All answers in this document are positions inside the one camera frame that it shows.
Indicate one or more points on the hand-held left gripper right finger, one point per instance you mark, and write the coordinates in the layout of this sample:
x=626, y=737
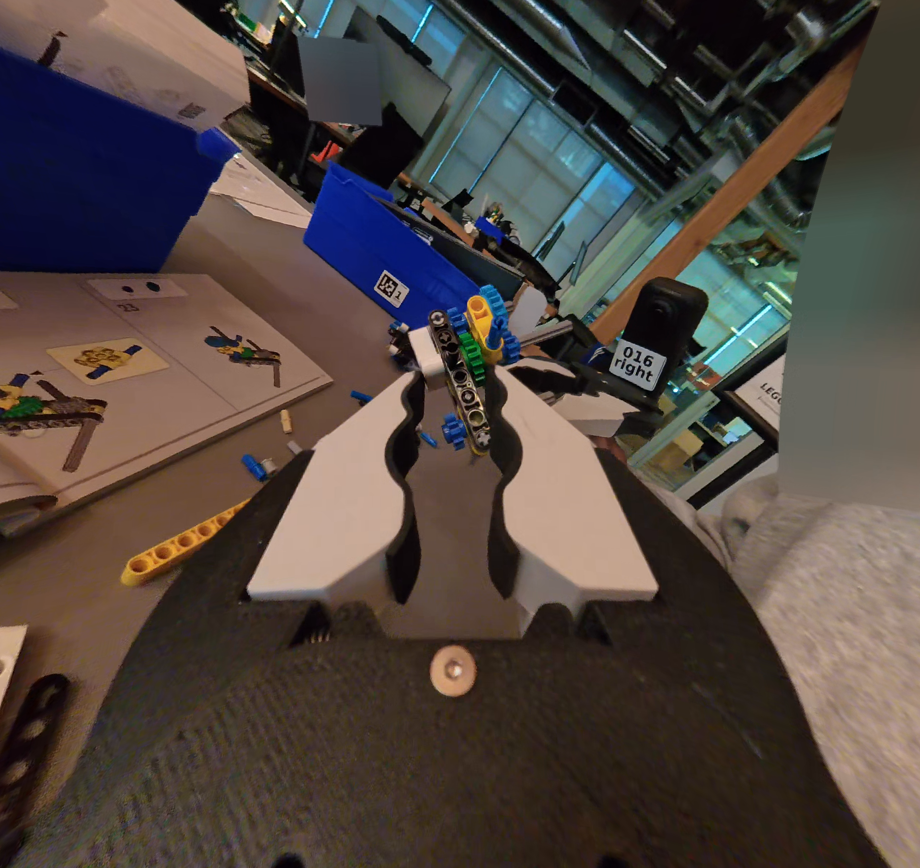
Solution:
x=575, y=523

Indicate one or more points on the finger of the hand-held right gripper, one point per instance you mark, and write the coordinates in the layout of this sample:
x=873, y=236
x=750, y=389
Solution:
x=604, y=419
x=553, y=368

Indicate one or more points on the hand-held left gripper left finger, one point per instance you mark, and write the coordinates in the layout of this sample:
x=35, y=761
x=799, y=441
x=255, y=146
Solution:
x=330, y=523

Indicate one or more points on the multicolour lego gear assembly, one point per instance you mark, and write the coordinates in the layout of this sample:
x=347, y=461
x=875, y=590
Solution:
x=460, y=372

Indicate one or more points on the blue and grey lego connector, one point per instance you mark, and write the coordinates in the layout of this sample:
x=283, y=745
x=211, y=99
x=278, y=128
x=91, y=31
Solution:
x=259, y=467

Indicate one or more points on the cream lego pin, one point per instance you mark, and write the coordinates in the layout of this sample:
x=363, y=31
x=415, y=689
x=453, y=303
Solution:
x=287, y=421

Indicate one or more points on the short blue lego pin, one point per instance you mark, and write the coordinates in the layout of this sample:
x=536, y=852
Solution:
x=427, y=439

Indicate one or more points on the long yellow lego beam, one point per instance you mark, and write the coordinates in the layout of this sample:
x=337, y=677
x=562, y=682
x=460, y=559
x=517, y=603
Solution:
x=180, y=544

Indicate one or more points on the lego instruction booklet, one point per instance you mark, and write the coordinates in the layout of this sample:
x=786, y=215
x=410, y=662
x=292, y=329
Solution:
x=144, y=379

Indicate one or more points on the cardboard box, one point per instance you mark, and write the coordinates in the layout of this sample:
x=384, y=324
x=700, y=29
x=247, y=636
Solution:
x=530, y=307

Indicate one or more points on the wooden ceiling beam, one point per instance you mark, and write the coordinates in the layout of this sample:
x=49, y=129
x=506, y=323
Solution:
x=719, y=221

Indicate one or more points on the black plastic tray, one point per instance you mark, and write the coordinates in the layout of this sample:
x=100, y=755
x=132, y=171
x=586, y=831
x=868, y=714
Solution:
x=460, y=250

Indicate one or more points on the small blue container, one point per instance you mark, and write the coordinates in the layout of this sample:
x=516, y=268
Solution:
x=489, y=227

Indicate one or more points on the blue plastic bin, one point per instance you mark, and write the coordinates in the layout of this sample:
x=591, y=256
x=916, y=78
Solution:
x=359, y=250
x=93, y=178

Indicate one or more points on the person in grey hoodie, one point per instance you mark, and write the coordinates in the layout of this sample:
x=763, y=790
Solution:
x=826, y=631

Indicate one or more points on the large monitor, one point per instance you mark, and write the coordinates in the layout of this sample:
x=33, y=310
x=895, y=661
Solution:
x=417, y=91

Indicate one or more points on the white paper sheet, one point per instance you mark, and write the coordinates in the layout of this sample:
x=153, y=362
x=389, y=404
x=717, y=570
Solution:
x=259, y=192

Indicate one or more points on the black webcam bar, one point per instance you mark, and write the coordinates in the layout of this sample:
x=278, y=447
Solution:
x=402, y=38

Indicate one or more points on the white paper packaging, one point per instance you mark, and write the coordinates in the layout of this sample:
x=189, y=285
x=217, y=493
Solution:
x=108, y=19

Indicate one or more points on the silver ventilation duct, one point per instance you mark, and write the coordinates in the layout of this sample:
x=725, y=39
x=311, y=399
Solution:
x=503, y=9

